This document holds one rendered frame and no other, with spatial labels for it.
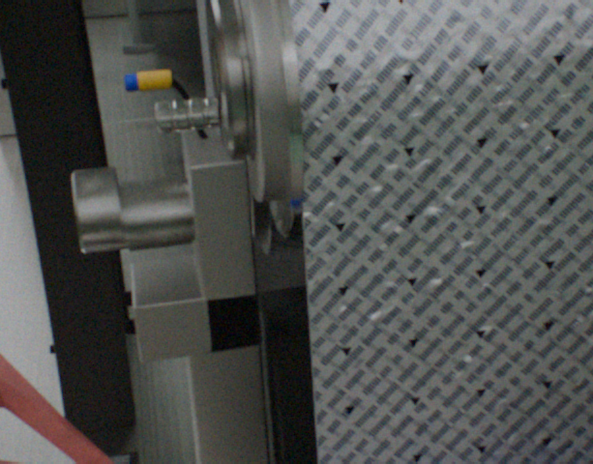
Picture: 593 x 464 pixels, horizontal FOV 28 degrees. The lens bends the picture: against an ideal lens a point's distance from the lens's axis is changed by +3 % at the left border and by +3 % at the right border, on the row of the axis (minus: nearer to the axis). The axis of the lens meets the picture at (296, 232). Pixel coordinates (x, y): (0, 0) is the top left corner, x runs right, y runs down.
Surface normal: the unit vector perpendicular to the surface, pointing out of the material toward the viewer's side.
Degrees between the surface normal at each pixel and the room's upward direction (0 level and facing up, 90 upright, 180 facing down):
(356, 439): 90
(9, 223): 0
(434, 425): 90
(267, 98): 83
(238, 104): 93
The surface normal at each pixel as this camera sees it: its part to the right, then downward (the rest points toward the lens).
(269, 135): 0.17, 0.54
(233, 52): 0.12, -0.04
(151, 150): -0.06, -0.91
